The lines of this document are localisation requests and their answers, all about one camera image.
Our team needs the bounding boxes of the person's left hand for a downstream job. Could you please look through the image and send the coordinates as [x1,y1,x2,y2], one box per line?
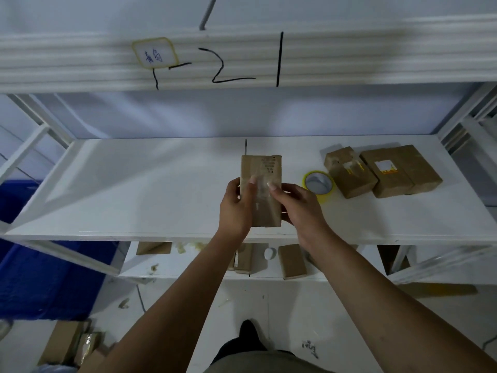
[217,175,259,241]

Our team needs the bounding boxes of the person's right hand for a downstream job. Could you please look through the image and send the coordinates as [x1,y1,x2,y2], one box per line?
[267,181,331,249]

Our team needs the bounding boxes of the yellow tape roll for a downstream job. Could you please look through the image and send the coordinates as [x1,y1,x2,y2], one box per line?
[301,170,335,204]

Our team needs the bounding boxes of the cardboard box with printed label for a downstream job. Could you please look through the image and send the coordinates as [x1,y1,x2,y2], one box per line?
[240,154,283,228]

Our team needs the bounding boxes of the labelled box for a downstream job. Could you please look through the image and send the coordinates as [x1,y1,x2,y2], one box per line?
[323,146,379,200]

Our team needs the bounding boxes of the cardboard box with white label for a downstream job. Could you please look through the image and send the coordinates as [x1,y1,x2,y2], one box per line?
[359,147,415,199]

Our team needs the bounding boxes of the white metal shelving rack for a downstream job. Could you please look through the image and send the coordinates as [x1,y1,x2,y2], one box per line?
[0,0,497,287]

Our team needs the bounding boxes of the plain brown cardboard box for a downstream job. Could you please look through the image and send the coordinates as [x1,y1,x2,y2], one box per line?
[391,145,444,195]

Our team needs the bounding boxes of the person's left forearm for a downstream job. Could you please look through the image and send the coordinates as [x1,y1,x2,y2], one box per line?
[97,231,249,373]

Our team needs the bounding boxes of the person's right forearm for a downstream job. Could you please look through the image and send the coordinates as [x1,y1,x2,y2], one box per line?
[304,233,497,373]

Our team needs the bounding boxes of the person's black left shoe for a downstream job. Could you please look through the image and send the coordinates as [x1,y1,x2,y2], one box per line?
[237,320,259,341]

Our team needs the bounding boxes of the person's dark trousers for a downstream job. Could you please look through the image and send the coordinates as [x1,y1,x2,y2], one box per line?
[209,337,296,366]

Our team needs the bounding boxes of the person's olive shirt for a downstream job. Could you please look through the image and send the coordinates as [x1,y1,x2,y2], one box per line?
[203,350,335,373]

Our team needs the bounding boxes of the large floor cardboard box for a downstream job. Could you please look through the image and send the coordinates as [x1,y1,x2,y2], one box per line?
[37,320,89,366]

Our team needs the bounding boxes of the yellow-edged white sticker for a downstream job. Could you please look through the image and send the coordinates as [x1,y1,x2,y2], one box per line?
[130,36,181,71]

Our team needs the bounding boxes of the plastic-wrapped floor packet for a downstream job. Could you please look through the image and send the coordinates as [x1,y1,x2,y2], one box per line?
[73,332,104,366]

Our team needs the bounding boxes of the blue plastic crate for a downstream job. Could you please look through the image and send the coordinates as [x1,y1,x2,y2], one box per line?
[0,179,120,321]

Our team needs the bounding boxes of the white plastic bag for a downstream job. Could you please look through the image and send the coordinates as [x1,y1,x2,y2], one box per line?
[31,363,79,373]

